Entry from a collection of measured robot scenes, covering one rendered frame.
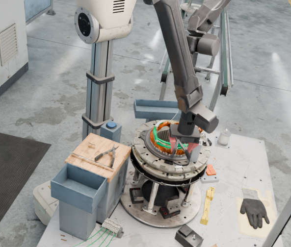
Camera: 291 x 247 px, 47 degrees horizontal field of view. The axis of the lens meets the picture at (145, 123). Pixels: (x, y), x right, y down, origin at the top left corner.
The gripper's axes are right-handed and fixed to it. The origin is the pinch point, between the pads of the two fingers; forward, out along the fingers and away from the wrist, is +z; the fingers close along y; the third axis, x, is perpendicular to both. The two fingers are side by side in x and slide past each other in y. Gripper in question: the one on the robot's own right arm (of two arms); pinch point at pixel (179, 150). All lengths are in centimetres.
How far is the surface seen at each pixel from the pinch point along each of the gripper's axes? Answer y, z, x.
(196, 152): 7.4, 2.6, 3.1
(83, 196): -32.7, 12.8, -14.6
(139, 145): -13.9, 7.8, 9.9
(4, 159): -106, 115, 109
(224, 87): 58, 40, 131
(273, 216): 53, 38, 6
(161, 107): -1, 14, 50
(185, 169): 3.6, 7.8, -1.4
